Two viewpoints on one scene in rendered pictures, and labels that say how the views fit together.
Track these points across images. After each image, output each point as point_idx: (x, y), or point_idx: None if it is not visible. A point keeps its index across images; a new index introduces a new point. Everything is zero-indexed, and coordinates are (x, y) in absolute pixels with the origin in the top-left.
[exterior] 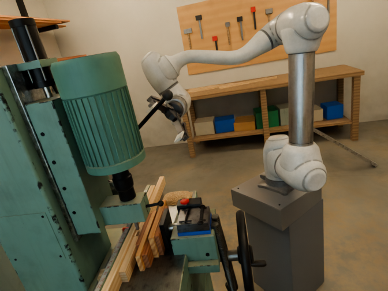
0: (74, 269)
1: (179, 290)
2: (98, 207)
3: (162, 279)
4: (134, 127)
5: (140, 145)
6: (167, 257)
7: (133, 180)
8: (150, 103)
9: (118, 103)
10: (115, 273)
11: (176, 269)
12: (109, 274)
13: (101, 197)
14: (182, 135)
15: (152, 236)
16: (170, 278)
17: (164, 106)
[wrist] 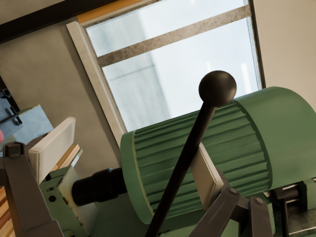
0: None
1: (20, 114)
2: (100, 208)
3: (22, 137)
4: (173, 119)
5: (144, 129)
6: (1, 153)
7: (97, 176)
8: (217, 169)
9: None
10: (62, 163)
11: None
12: (66, 166)
13: (103, 218)
14: (55, 128)
15: None
16: (17, 130)
17: (195, 226)
